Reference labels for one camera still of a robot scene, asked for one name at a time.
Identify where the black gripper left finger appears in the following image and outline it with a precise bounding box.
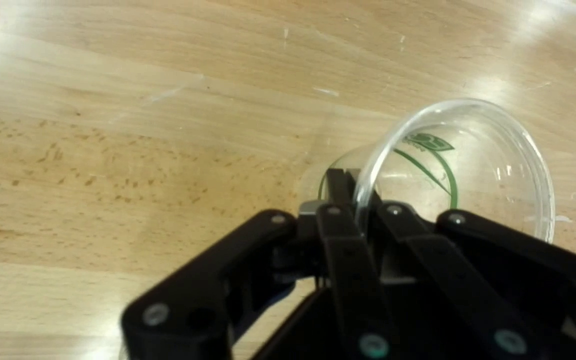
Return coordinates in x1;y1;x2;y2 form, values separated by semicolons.
121;167;396;360

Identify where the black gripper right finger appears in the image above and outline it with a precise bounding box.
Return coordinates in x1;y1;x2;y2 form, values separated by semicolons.
366;202;576;360

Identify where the clear plastic cup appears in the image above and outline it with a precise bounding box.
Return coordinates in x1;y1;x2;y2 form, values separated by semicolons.
296;99;556;247

